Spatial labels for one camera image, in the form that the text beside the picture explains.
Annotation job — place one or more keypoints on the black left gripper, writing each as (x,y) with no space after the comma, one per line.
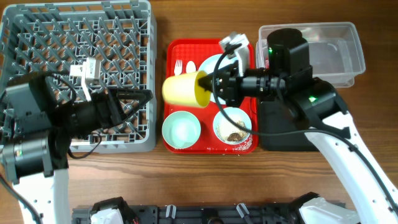
(106,104)

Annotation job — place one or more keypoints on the grey dishwasher rack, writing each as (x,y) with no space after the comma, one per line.
(55,36)

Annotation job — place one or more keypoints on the light blue plate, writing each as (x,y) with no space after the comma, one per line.
(209,64)

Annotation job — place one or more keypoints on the yellow plastic cup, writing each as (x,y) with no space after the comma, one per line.
(184,90)

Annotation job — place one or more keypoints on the clear plastic waste bin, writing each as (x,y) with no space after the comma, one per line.
(335,50)

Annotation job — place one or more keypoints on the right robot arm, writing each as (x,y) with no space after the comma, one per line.
(329,126)

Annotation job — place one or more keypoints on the light blue bowl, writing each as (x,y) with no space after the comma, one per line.
(238,116)

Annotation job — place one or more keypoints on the red plastic tray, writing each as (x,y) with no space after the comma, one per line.
(198,50)

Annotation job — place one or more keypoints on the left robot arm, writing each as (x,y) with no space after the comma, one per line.
(35,159)

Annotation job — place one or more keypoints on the mint green bowl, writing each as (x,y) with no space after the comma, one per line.
(181,129)

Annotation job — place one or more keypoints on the leftover rice and food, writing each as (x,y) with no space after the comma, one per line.
(229,133)

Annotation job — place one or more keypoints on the white plastic fork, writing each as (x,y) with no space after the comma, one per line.
(178,67)

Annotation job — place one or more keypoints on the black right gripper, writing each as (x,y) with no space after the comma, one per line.
(231,90)

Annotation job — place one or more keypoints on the spilled rice on tray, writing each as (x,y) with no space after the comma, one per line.
(244,146)

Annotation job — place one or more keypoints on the white plastic spoon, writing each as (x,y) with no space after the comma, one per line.
(190,67)

